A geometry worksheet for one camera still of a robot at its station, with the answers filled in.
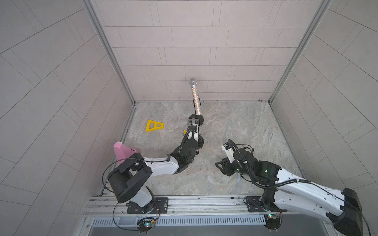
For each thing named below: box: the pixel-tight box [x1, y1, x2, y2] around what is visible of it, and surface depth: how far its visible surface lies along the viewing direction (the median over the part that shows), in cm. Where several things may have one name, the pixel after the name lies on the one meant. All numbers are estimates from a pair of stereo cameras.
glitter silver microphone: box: [189, 78, 202, 116], surface depth 90 cm
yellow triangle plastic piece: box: [145, 119, 165, 133], surface depth 103 cm
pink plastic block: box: [113, 141, 139, 165], surface depth 74 cm
